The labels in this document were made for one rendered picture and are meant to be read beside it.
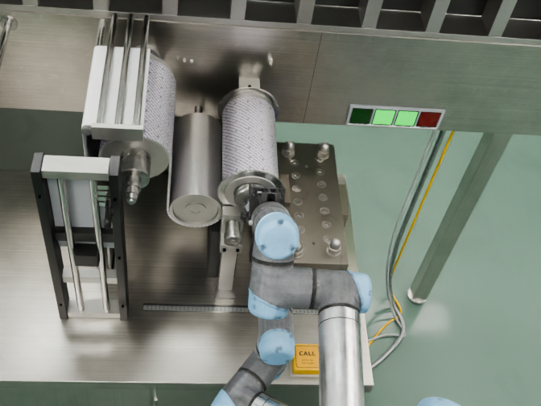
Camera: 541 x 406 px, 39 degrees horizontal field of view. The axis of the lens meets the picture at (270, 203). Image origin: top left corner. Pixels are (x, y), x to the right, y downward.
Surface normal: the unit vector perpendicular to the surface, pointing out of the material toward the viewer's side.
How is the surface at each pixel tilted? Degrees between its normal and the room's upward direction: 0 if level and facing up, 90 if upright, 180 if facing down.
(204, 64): 90
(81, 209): 90
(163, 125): 46
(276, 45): 90
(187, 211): 90
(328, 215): 0
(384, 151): 0
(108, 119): 0
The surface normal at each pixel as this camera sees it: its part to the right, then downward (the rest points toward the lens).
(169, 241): 0.11, -0.62
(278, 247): 0.11, 0.20
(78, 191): 0.04, 0.78
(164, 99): 0.79, -0.40
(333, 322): -0.32, -0.57
